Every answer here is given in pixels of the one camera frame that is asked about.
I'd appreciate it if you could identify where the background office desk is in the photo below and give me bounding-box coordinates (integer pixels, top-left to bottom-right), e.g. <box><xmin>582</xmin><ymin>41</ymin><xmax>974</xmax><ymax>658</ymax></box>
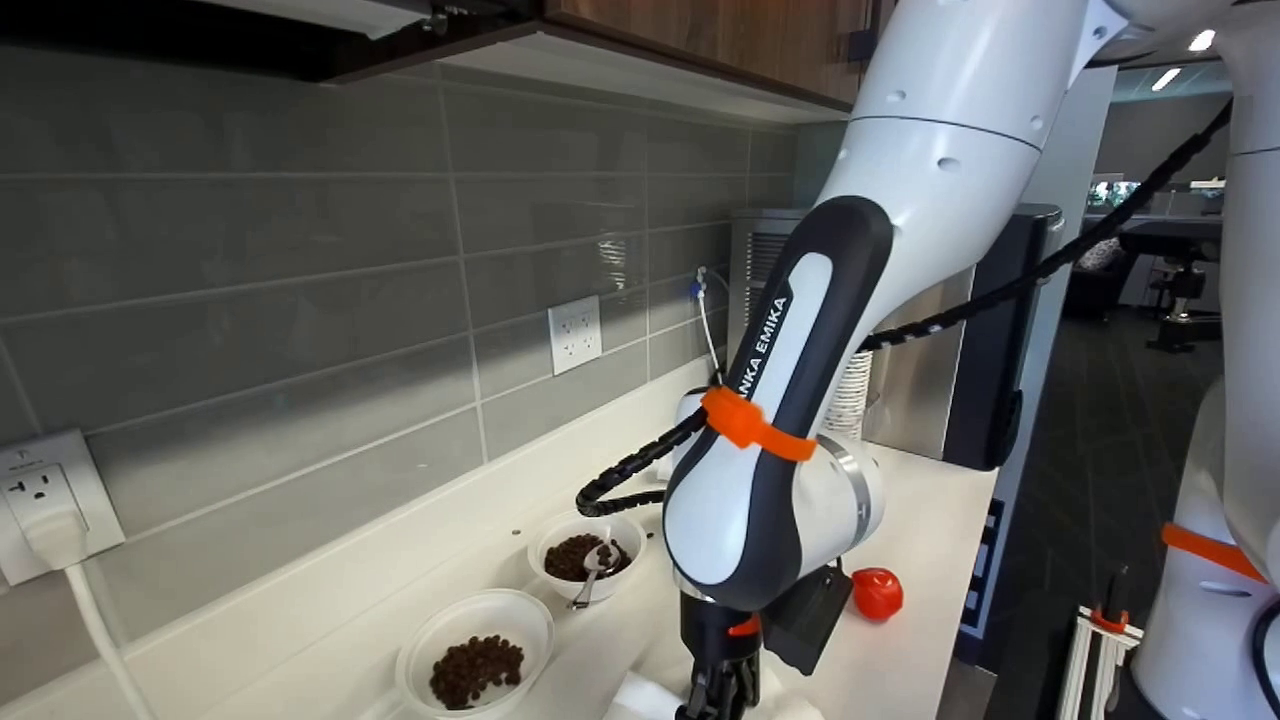
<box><xmin>1110</xmin><ymin>211</ymin><xmax>1230</xmax><ymax>272</ymax></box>

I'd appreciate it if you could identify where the white bowl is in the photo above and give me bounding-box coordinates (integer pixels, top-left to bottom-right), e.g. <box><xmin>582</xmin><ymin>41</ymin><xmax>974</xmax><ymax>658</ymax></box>
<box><xmin>520</xmin><ymin>513</ymin><xmax>646</xmax><ymax>609</ymax></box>
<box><xmin>393</xmin><ymin>583</ymin><xmax>556</xmax><ymax>720</ymax></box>

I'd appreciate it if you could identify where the white paper towel cloth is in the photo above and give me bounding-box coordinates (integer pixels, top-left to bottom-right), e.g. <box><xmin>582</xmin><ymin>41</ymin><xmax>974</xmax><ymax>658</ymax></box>
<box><xmin>597</xmin><ymin>635</ymin><xmax>831</xmax><ymax>720</ymax></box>

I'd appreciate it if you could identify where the white cable with blue connector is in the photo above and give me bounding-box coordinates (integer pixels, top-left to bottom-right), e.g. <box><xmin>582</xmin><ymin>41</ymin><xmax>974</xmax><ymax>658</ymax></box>
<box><xmin>684</xmin><ymin>264</ymin><xmax>734</xmax><ymax>391</ymax></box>

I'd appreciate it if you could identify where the coffee bean pile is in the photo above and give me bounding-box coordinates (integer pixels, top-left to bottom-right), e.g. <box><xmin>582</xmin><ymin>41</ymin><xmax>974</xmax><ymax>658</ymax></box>
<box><xmin>429</xmin><ymin>630</ymin><xmax>526</xmax><ymax>711</ymax></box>
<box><xmin>540</xmin><ymin>533</ymin><xmax>630</xmax><ymax>583</ymax></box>

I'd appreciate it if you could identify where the black office chair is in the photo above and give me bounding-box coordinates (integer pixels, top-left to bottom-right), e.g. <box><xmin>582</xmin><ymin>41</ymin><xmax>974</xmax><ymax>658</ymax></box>
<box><xmin>1152</xmin><ymin>252</ymin><xmax>1210</xmax><ymax>352</ymax></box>

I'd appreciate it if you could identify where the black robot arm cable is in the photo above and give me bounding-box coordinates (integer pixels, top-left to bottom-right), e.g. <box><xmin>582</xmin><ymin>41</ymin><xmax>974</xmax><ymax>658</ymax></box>
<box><xmin>572</xmin><ymin>96</ymin><xmax>1234</xmax><ymax>519</ymax></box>

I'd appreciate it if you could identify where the wooden wall cabinet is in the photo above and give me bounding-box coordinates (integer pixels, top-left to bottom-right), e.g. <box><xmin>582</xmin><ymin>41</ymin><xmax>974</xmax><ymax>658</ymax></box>
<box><xmin>332</xmin><ymin>0</ymin><xmax>893</xmax><ymax>128</ymax></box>

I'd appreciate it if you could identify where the metal spoon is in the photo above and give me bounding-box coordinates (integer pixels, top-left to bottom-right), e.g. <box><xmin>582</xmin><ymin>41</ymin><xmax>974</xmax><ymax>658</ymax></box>
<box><xmin>572</xmin><ymin>534</ymin><xmax>630</xmax><ymax>614</ymax></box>

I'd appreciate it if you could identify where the patterned paper cup stack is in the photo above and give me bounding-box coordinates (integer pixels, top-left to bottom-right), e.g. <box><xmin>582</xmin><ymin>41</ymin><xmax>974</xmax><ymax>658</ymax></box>
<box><xmin>820</xmin><ymin>349</ymin><xmax>881</xmax><ymax>457</ymax></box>

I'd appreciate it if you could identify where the white post with orange clamp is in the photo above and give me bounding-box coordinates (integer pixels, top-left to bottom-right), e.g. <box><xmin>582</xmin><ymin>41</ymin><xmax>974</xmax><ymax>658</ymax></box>
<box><xmin>1055</xmin><ymin>600</ymin><xmax>1147</xmax><ymax>720</ymax></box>

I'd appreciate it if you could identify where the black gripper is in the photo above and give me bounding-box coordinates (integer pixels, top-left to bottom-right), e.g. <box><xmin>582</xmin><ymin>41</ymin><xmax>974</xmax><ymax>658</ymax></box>
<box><xmin>674</xmin><ymin>590</ymin><xmax>766</xmax><ymax>720</ymax></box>

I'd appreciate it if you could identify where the orange robot base strap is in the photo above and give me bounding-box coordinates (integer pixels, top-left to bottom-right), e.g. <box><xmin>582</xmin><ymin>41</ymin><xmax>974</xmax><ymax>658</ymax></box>
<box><xmin>1155</xmin><ymin>519</ymin><xmax>1280</xmax><ymax>587</ymax></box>

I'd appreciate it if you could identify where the white double wall outlet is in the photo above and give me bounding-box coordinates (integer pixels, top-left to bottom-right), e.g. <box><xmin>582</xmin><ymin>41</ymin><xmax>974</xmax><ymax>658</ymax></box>
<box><xmin>545</xmin><ymin>292</ymin><xmax>607</xmax><ymax>380</ymax></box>

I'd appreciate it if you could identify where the wide orange arm strap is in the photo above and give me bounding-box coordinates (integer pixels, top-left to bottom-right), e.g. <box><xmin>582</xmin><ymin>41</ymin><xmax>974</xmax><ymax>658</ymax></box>
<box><xmin>698</xmin><ymin>382</ymin><xmax>820</xmax><ymax>466</ymax></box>

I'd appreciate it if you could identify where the white overhead panel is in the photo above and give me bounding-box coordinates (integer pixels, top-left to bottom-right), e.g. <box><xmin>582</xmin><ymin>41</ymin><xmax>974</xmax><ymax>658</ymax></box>
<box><xmin>223</xmin><ymin>0</ymin><xmax>436</xmax><ymax>42</ymax></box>

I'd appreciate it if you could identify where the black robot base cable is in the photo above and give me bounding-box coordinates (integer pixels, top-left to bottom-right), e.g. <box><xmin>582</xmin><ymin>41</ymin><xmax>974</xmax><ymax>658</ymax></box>
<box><xmin>1245</xmin><ymin>590</ymin><xmax>1280</xmax><ymax>720</ymax></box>

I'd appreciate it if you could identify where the white power plug with cable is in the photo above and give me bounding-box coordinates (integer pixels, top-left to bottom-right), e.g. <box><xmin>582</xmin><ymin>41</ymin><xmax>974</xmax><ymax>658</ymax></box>
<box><xmin>10</xmin><ymin>500</ymin><xmax>158</xmax><ymax>720</ymax></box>

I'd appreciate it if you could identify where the red plastic toy fruit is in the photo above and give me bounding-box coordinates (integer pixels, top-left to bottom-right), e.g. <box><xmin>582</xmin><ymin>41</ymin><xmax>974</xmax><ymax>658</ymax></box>
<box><xmin>849</xmin><ymin>563</ymin><xmax>911</xmax><ymax>626</ymax></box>

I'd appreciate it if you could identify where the blue and white label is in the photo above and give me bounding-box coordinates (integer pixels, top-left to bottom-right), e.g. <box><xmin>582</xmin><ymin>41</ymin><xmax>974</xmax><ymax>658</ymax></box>
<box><xmin>958</xmin><ymin>490</ymin><xmax>1006</xmax><ymax>642</ymax></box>

